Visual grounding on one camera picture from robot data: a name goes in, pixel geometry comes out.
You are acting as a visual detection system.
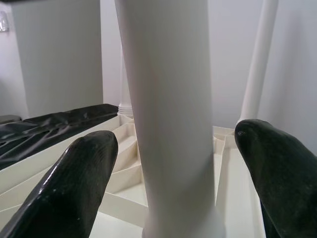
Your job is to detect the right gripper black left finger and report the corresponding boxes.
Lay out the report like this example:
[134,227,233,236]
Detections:
[0,130,119,238]

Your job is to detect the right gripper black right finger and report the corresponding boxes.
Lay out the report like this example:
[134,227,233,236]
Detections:
[233,119,317,238]

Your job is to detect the white wall switch panel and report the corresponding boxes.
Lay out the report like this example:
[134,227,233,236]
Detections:
[0,10,11,33]

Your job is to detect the white plastic table leg tube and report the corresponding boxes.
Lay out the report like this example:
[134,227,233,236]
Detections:
[238,0,278,130]
[118,49,135,119]
[113,0,227,238]

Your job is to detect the white plastic children table top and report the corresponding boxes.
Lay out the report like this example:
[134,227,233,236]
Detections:
[0,113,267,238]

